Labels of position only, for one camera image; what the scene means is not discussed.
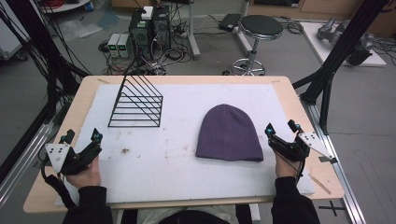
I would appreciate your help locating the grey bench power supply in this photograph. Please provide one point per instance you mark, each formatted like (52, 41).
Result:
(123, 45)
(113, 45)

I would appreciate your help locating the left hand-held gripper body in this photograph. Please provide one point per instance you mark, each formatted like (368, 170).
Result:
(72, 158)

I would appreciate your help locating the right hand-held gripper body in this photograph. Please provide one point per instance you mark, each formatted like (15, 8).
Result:
(292, 149)

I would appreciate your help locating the white metal table leg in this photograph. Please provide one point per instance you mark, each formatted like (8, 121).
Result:
(193, 31)
(244, 31)

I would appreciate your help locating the purple knitted beanie hat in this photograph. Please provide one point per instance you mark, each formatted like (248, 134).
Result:
(229, 133)

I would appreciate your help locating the person's right hand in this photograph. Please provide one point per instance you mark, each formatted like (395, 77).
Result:
(285, 169)

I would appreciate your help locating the black round stool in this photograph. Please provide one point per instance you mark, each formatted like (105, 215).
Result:
(260, 26)

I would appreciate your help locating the white floor board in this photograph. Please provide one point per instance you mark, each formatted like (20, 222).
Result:
(317, 46)

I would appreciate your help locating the person's torso and lap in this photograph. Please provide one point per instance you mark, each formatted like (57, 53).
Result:
(186, 215)

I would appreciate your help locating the blue tape roll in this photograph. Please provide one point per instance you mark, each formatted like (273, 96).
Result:
(89, 6)

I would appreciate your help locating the person's left hand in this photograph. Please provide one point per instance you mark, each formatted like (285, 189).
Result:
(87, 177)

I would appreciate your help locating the white felt mat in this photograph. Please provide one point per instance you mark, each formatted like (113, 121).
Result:
(174, 168)

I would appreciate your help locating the white round table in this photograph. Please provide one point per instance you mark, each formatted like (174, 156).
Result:
(65, 6)

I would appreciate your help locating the white box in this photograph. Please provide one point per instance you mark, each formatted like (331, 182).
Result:
(147, 12)

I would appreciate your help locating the black computer tower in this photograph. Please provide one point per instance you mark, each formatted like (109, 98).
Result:
(162, 26)
(140, 34)

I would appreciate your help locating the black metal frame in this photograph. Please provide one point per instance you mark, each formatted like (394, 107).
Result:
(25, 28)
(348, 46)

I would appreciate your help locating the aluminium rail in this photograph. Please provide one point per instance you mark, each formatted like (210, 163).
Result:
(345, 186)
(18, 168)

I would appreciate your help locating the black flat box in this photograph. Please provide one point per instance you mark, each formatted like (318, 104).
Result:
(229, 21)

